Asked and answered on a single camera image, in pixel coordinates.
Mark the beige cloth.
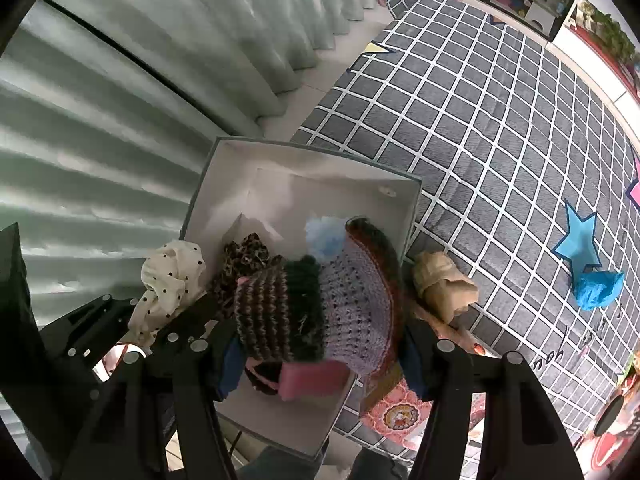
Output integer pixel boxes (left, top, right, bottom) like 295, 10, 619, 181
411, 252, 480, 324

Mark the purple striped knit hat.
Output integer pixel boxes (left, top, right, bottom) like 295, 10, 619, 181
233, 217, 405, 378

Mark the white red slipper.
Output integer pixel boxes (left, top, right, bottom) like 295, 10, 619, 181
92, 344, 146, 382

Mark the pink black fabric item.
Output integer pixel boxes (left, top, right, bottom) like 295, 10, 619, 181
244, 358, 282, 396

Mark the red patterned cardboard box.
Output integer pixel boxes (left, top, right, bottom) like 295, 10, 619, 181
358, 303, 486, 449

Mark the white polka dot cloth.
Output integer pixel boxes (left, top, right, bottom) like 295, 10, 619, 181
124, 240, 206, 353

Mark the leopard print cloth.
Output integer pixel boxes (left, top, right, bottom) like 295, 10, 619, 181
207, 233, 284, 321

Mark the grey fabric storage box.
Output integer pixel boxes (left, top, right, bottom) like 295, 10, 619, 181
180, 136, 421, 458

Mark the light blue fluffy pompom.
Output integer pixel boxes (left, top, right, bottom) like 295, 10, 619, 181
305, 217, 347, 263

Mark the grey grid pattern rug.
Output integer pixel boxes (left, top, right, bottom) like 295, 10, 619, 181
294, 0, 639, 479

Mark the pale green curtain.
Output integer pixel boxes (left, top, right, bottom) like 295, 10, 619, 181
1, 0, 376, 326

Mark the red shelf with plants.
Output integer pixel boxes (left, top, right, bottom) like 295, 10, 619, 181
568, 0, 639, 102

